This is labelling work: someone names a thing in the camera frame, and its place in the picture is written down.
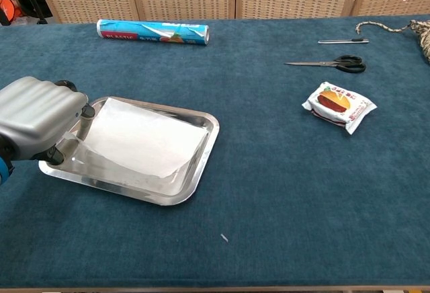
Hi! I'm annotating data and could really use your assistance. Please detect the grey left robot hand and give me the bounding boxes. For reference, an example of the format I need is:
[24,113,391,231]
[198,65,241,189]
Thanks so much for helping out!
[0,76,97,167]

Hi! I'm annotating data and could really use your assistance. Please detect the white parchment paper sheet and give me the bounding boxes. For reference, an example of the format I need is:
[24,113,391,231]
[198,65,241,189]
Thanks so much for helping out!
[58,97,210,180]

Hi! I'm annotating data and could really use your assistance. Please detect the stainless steel rectangular tray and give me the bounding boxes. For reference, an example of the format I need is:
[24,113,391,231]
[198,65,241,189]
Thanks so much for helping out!
[38,96,220,207]

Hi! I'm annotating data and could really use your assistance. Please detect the orange round object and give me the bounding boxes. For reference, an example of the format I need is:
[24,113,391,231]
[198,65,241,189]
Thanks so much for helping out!
[0,0,22,22]

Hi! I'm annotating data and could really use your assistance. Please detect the blue plastic wrap roll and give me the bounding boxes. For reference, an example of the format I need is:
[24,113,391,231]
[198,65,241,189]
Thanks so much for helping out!
[96,18,211,46]

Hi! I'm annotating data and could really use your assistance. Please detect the teal velvet table cloth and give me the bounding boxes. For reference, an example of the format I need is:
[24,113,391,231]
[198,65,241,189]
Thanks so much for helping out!
[0,14,430,290]

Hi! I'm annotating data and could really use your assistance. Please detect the white burger snack packet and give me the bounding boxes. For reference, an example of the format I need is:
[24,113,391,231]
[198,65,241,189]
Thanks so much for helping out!
[301,81,378,136]

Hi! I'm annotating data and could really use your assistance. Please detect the black and silver pen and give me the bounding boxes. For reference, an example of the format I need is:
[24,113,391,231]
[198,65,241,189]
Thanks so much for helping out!
[317,38,370,45]

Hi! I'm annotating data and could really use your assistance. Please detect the left robot arm blue ring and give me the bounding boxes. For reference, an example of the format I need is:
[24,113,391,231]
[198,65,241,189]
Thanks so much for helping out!
[0,153,16,188]

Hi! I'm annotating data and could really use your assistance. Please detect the black handled scissors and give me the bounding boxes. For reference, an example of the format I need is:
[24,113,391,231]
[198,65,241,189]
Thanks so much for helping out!
[284,54,367,74]

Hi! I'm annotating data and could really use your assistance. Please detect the camouflage braided rope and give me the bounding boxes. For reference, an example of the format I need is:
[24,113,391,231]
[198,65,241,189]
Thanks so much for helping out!
[355,19,430,65]

